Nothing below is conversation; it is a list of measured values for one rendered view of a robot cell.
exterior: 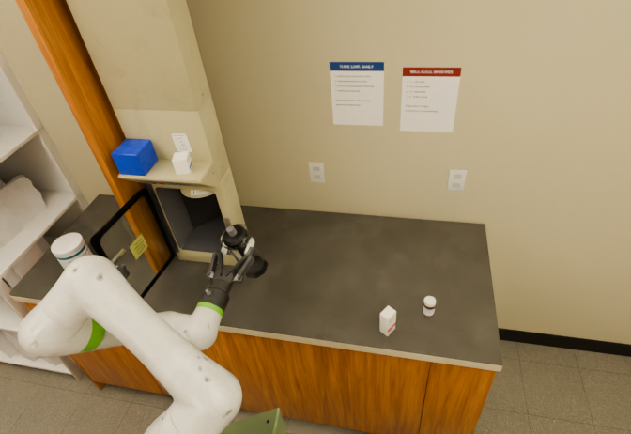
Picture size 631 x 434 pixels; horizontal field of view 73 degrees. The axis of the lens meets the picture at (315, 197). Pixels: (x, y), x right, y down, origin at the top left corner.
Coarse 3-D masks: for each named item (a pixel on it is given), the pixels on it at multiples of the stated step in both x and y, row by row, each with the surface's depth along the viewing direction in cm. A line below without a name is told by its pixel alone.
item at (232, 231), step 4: (228, 228) 151; (232, 228) 151; (236, 228) 154; (240, 228) 154; (244, 228) 155; (224, 232) 155; (228, 232) 151; (232, 232) 151; (236, 232) 153; (240, 232) 153; (244, 232) 153; (224, 236) 153; (228, 236) 153; (232, 236) 152; (236, 236) 152; (240, 236) 152; (244, 236) 152; (224, 240) 152; (228, 240) 152; (232, 240) 151; (236, 240) 151; (240, 240) 151; (228, 244) 152; (232, 244) 151; (236, 244) 151
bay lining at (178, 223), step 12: (156, 192) 169; (168, 192) 177; (180, 192) 186; (168, 204) 177; (180, 204) 187; (192, 204) 193; (204, 204) 196; (216, 204) 200; (168, 216) 178; (180, 216) 188; (192, 216) 196; (204, 216) 200; (216, 216) 204; (180, 228) 188; (192, 228) 199; (180, 240) 189
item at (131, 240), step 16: (144, 208) 166; (128, 224) 159; (144, 224) 168; (112, 240) 153; (128, 240) 161; (144, 240) 169; (160, 240) 178; (112, 256) 154; (128, 256) 162; (144, 256) 171; (160, 256) 180; (144, 272) 172; (144, 288) 173
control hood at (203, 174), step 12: (156, 168) 152; (168, 168) 151; (192, 168) 150; (204, 168) 149; (132, 180) 157; (144, 180) 152; (156, 180) 148; (168, 180) 146; (180, 180) 145; (192, 180) 144; (204, 180) 146; (216, 180) 156
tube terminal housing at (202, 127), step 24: (120, 120) 149; (144, 120) 146; (168, 120) 144; (192, 120) 142; (216, 120) 152; (168, 144) 151; (192, 144) 149; (216, 144) 154; (216, 168) 155; (216, 192) 162; (240, 216) 181
